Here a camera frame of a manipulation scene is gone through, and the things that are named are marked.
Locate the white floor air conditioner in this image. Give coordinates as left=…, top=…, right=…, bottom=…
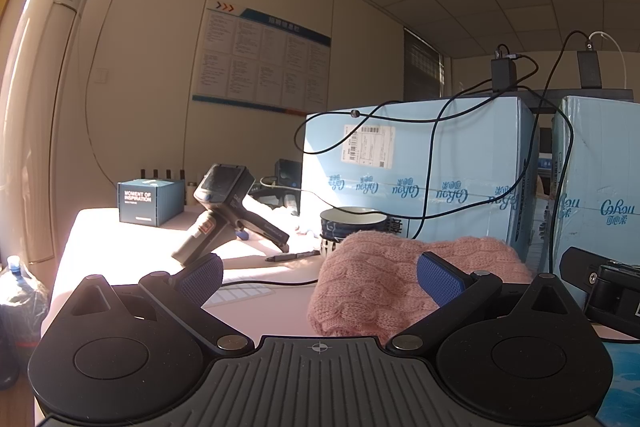
left=0, top=0, right=96, bottom=265

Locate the black cable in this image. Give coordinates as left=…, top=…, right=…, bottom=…
left=222, top=279, right=321, bottom=287
left=294, top=52, right=542, bottom=155
left=547, top=104, right=574, bottom=278
left=260, top=31, right=593, bottom=240

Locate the dark blue ceramic bowl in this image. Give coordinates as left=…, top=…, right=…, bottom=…
left=320, top=206, right=389, bottom=242

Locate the black power adapter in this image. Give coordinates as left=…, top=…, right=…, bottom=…
left=577, top=38, right=604, bottom=88
left=491, top=47, right=524, bottom=92

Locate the wall poster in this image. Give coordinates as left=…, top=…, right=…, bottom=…
left=192, top=0, right=332, bottom=114

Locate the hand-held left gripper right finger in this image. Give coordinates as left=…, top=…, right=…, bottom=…
left=385, top=251, right=583, bottom=354

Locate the white cable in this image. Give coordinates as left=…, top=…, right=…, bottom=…
left=589, top=32, right=629, bottom=88

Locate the black router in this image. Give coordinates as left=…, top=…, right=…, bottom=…
left=140, top=167, right=186, bottom=182

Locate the dark window blind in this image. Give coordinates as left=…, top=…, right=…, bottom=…
left=404, top=29, right=446, bottom=100

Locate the white label strip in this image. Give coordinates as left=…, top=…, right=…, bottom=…
left=202, top=286, right=273, bottom=308

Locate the large water bottle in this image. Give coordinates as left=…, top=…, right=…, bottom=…
left=0, top=254, right=51, bottom=348

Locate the black handheld scanner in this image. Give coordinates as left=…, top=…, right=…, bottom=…
left=170, top=163, right=292, bottom=268

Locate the pink knit sweater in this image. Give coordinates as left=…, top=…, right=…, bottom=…
left=306, top=231, right=533, bottom=345

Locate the labelled light blue cardboard box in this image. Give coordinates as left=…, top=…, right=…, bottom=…
left=300, top=96, right=541, bottom=260

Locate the small black box device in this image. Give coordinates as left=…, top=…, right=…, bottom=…
left=275, top=159, right=303, bottom=188

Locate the blue printed box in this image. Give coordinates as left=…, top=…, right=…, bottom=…
left=117, top=178, right=186, bottom=228

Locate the black pen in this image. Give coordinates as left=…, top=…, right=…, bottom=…
left=266, top=250, right=321, bottom=263

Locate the printed table mat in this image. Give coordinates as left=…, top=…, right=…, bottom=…
left=600, top=341, right=640, bottom=427

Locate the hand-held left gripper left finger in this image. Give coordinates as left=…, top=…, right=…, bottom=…
left=62, top=253, right=256, bottom=355

